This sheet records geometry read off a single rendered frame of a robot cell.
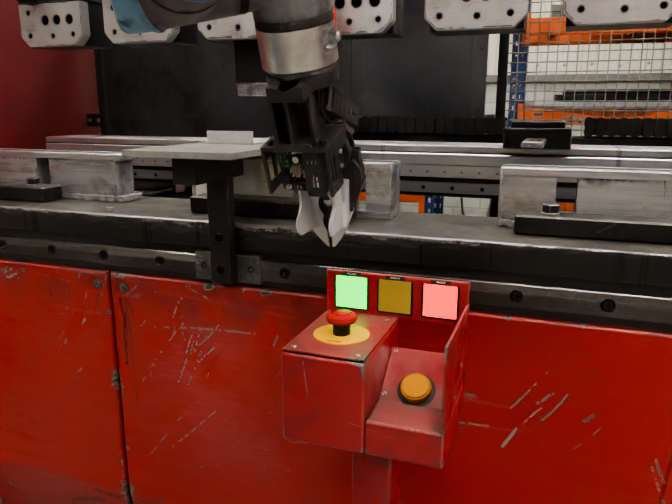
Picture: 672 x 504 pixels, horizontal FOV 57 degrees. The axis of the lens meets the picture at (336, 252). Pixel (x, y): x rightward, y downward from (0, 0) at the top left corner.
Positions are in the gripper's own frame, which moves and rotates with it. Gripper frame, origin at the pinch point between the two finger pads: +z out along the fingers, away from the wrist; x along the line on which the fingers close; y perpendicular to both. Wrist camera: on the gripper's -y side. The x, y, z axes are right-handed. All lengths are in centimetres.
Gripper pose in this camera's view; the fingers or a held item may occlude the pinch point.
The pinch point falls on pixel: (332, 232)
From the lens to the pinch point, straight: 72.4
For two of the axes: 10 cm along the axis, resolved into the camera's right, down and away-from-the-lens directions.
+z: 1.2, 8.4, 5.3
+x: 9.5, 0.7, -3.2
